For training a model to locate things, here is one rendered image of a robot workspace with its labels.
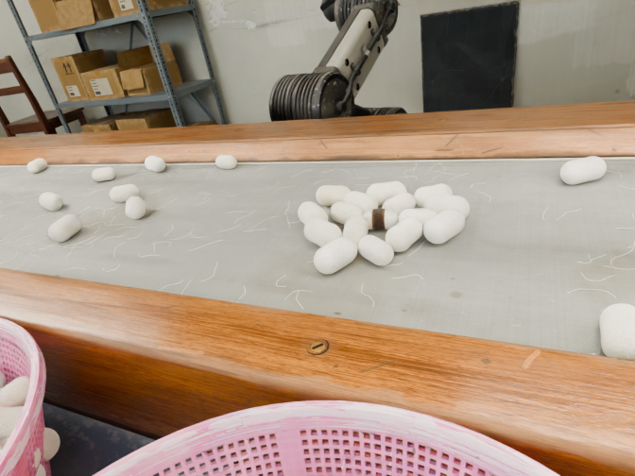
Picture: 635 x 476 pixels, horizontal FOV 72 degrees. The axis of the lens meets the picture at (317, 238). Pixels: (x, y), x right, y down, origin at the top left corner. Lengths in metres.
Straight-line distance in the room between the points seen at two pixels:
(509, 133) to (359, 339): 0.34
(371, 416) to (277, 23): 2.68
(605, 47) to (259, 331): 2.30
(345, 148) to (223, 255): 0.23
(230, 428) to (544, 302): 0.20
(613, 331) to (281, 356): 0.16
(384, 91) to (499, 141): 2.11
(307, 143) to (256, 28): 2.33
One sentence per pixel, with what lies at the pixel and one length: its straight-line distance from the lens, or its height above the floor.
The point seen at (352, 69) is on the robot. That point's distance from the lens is 0.93.
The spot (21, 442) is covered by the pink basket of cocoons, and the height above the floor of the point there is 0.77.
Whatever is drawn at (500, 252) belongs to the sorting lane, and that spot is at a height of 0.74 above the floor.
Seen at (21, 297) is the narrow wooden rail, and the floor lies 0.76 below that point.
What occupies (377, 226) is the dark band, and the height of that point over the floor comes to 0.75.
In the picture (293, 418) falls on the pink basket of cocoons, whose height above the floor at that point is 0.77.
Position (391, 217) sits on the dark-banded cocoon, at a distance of 0.37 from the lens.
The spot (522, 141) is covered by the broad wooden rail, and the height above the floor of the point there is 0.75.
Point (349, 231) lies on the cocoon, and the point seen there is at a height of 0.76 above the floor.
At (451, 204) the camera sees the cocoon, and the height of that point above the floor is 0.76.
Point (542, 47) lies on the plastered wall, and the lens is 2.44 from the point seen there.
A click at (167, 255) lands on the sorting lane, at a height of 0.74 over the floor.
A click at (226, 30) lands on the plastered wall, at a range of 3.01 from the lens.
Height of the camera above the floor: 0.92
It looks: 29 degrees down
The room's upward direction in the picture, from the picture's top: 11 degrees counter-clockwise
